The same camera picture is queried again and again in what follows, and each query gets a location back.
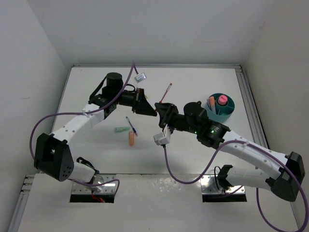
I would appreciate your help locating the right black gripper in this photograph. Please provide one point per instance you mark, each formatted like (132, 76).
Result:
(166, 111)

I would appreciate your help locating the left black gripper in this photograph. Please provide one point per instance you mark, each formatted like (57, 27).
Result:
(141, 106)

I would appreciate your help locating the red ballpoint pen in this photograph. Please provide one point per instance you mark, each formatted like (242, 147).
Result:
(167, 90)

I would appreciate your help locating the purple highlighter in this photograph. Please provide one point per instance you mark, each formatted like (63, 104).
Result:
(213, 109)

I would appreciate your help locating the grey orange highlighter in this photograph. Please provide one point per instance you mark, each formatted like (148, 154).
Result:
(211, 101)

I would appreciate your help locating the pink capped glue bottle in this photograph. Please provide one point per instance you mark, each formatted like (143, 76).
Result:
(222, 100)

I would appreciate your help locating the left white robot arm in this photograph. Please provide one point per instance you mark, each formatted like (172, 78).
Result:
(53, 151)

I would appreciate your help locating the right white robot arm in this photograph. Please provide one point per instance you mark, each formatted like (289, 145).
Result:
(280, 173)

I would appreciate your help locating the blue ballpoint pen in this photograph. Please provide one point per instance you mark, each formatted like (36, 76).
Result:
(131, 125)

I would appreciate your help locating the orange highlighter lower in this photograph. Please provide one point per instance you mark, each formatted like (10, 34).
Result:
(131, 137)

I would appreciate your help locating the green highlighter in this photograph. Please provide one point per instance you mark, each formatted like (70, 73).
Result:
(121, 129)

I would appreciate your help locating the teal round organizer container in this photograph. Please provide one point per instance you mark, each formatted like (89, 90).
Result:
(223, 113)

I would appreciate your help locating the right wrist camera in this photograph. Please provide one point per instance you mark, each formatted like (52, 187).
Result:
(161, 137)

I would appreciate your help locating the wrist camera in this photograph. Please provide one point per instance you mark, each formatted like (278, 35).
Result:
(161, 137)
(140, 77)

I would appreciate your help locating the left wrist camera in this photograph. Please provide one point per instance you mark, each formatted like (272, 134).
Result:
(140, 77)

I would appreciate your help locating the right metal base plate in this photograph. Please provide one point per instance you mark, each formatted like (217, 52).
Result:
(210, 188)

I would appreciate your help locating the metal base plate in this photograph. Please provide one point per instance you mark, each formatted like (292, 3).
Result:
(102, 184)
(210, 188)

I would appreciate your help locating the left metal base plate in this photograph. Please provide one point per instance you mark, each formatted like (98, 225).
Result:
(102, 184)

